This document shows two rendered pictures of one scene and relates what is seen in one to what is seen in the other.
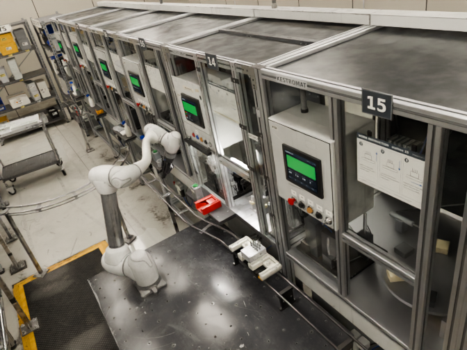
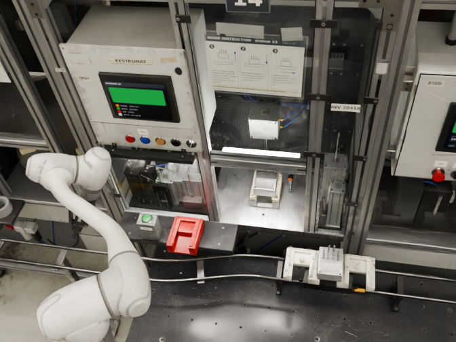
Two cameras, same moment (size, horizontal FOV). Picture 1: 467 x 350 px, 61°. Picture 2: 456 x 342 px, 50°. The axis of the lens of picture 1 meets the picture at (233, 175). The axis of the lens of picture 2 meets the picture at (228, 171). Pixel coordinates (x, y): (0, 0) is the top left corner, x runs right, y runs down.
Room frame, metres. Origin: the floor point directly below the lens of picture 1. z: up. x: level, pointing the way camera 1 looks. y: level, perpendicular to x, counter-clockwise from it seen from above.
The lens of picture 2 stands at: (1.41, 0.95, 2.71)
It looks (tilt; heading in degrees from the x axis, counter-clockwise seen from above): 49 degrees down; 314
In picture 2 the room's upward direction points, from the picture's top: 7 degrees counter-clockwise
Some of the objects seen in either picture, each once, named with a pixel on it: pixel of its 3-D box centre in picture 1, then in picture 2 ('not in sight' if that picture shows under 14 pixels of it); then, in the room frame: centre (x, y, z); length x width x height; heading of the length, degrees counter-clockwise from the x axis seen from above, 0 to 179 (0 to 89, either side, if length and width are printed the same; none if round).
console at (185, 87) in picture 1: (207, 107); (145, 81); (2.60, 0.09, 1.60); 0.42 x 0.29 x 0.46; 27
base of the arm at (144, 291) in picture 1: (149, 282); not in sight; (1.97, 0.69, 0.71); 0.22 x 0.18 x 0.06; 27
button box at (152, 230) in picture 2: (197, 192); (150, 224); (2.55, 0.29, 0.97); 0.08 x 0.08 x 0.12; 27
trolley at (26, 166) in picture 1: (24, 151); not in sight; (5.40, 2.91, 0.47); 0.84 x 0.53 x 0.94; 111
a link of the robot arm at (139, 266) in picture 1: (141, 266); not in sight; (1.99, 0.71, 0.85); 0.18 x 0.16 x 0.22; 62
